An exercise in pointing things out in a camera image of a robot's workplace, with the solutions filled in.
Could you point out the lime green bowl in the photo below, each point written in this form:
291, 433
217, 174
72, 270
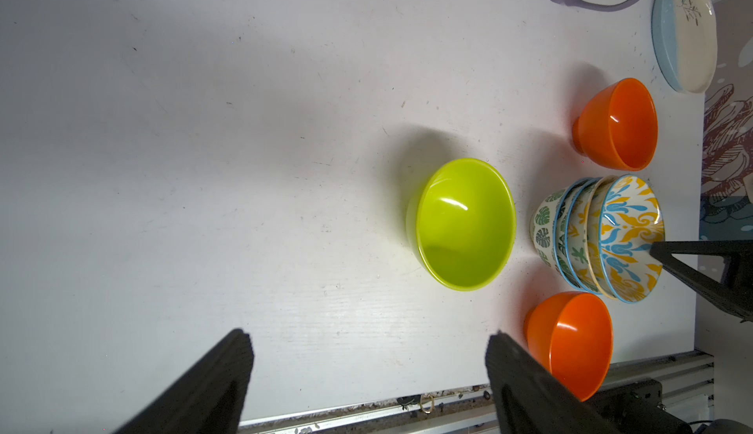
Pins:
461, 224

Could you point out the large orange bowl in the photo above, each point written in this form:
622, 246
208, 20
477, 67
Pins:
571, 335

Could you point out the blue yellow patterned bowl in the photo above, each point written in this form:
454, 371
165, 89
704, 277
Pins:
630, 221

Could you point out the yellow flower bowl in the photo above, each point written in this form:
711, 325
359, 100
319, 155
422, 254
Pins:
581, 238

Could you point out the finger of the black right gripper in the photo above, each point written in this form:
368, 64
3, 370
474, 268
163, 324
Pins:
732, 294

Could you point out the blue cream plate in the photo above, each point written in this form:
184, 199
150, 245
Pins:
684, 34

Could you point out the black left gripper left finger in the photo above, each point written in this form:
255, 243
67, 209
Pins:
208, 398

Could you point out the small orange bowl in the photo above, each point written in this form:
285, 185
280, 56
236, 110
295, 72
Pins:
618, 127

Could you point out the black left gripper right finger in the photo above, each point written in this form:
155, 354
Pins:
528, 399

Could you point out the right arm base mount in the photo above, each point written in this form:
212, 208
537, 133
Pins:
638, 408

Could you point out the green leaf bowl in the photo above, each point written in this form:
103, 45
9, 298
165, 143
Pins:
561, 227
542, 228

